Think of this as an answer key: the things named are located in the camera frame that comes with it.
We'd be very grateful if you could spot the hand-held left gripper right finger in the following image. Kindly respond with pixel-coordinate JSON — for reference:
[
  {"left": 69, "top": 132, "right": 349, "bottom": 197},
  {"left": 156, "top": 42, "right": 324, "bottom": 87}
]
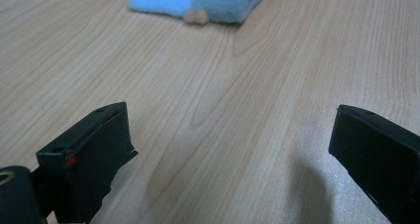
[{"left": 328, "top": 103, "right": 420, "bottom": 224}]

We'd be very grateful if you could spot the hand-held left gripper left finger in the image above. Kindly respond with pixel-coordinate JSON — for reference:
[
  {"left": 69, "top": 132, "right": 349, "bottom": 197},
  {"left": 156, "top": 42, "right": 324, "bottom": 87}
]
[{"left": 35, "top": 101, "right": 139, "bottom": 224}]

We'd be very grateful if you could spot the blue glove with grey cuff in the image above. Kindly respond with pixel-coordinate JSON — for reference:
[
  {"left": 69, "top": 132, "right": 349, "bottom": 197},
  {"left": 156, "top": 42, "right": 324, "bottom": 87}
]
[{"left": 122, "top": 0, "right": 269, "bottom": 25}]

